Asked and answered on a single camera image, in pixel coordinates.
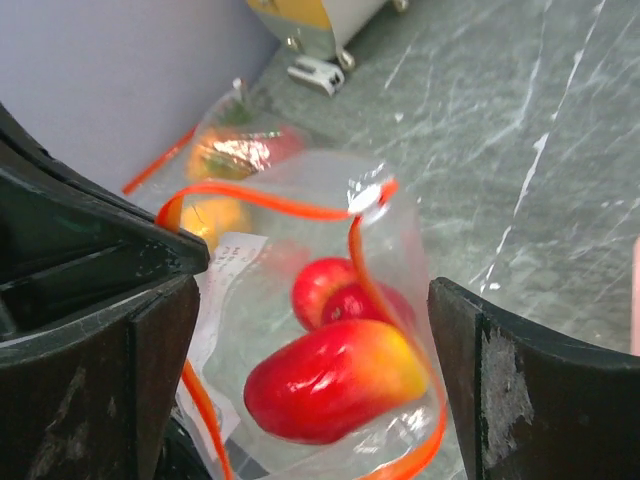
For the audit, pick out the red toy apple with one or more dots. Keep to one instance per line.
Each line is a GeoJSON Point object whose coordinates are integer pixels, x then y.
{"type": "Point", "coordinates": [315, 284]}

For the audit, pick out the orange toy pineapple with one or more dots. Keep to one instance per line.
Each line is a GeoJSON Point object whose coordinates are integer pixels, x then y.
{"type": "Point", "coordinates": [225, 145]}

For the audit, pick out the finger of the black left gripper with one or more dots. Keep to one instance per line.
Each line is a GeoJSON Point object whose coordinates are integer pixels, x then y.
{"type": "Point", "coordinates": [68, 244]}

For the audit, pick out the small white metal bracket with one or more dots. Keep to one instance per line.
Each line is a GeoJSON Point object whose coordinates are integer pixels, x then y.
{"type": "Point", "coordinates": [325, 77]}

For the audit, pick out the cream cylindrical drawer cabinet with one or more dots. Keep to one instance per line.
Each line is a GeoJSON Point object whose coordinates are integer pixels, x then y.
{"type": "Point", "coordinates": [317, 28]}

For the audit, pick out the pink perforated plastic basket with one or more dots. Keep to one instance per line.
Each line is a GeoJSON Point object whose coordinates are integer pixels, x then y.
{"type": "Point", "coordinates": [635, 301]}

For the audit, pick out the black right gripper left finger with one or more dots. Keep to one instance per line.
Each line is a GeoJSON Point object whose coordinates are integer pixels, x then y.
{"type": "Point", "coordinates": [90, 399]}

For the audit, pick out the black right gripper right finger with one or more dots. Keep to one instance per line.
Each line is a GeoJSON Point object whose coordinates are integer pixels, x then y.
{"type": "Point", "coordinates": [529, 402]}

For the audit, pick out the clear zip bag orange zipper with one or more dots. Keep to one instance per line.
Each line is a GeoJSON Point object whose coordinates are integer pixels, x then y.
{"type": "Point", "coordinates": [166, 175]}

